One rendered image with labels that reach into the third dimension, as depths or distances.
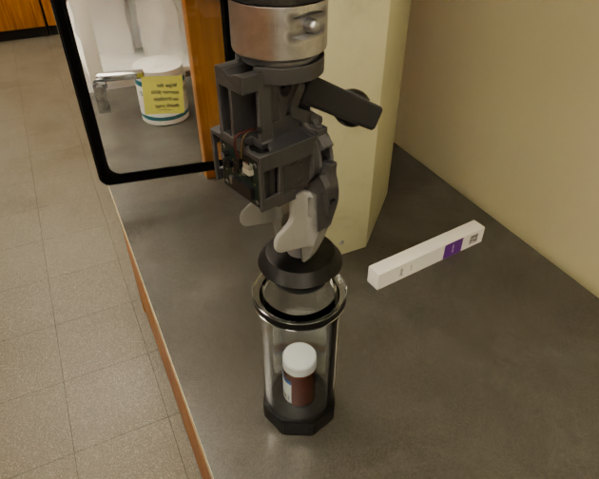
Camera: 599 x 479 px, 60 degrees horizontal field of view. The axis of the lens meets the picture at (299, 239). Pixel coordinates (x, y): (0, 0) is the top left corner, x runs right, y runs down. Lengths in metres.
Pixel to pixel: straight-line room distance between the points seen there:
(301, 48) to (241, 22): 0.05
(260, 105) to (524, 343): 0.63
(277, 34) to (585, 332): 0.73
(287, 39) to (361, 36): 0.41
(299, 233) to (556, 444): 0.48
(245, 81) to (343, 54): 0.41
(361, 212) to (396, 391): 0.33
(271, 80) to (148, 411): 1.65
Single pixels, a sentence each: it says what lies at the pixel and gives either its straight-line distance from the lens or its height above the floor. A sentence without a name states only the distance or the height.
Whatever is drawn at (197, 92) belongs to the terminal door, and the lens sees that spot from 1.08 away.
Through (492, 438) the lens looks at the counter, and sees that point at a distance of 0.79.
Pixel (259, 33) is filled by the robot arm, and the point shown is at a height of 1.46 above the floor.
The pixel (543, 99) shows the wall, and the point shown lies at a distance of 1.06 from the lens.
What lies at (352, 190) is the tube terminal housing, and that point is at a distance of 0.92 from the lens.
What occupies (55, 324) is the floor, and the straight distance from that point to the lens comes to 2.36.
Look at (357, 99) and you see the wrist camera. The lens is 0.50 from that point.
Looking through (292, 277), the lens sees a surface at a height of 1.22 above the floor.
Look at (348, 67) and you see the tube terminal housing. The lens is 0.81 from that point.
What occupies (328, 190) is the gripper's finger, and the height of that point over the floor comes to 1.32.
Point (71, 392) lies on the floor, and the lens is 2.10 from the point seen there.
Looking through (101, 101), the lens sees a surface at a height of 1.18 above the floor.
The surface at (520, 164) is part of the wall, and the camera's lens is 1.12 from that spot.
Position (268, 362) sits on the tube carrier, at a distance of 0.65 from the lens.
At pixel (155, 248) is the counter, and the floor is 0.94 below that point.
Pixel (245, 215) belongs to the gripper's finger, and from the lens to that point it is 0.52.
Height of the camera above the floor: 1.58
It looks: 38 degrees down
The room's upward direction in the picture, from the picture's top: straight up
